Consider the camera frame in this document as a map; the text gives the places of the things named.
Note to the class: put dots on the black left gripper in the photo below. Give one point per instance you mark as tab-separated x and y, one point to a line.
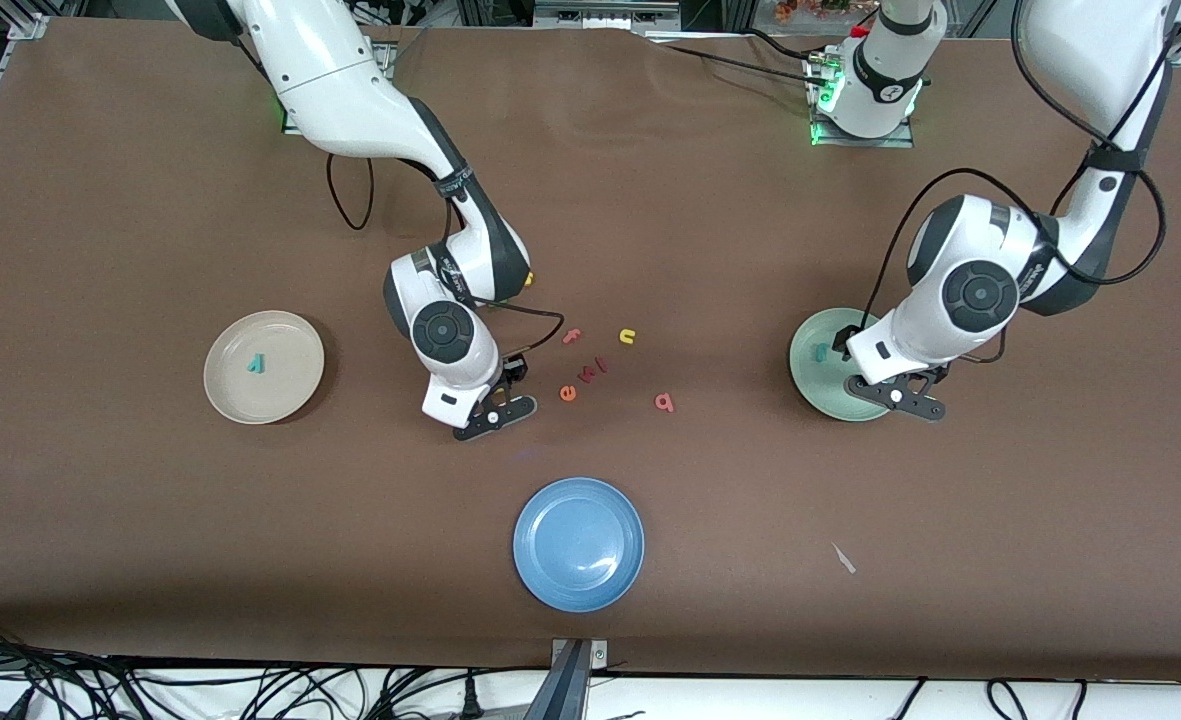
840	340

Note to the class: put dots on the wide dark red foam letter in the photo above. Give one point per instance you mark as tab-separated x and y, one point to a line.
600	366

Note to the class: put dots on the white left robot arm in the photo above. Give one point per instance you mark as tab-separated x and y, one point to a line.
970	240

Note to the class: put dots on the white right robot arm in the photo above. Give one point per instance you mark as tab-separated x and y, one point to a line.
330	80

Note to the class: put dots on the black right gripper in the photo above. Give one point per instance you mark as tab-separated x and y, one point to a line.
514	371

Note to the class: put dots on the pink foam letter a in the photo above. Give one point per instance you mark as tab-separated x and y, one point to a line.
666	404

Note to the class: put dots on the beige brown plate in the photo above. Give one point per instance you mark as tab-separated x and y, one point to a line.
280	390

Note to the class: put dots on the grey metal mount bracket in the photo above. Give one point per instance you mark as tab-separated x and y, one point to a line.
575	670

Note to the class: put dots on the pale green plate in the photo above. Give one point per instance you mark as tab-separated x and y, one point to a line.
815	385

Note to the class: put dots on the blue plate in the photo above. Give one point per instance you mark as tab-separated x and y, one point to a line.
578	544

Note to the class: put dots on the grey box device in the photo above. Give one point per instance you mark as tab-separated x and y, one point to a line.
605	12

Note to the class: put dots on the small white paper scrap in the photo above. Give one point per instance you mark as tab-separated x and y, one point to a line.
843	558

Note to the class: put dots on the brown table cover sheet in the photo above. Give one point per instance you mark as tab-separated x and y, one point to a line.
150	520

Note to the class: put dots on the teal foam letter y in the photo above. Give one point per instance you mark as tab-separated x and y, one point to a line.
256	364

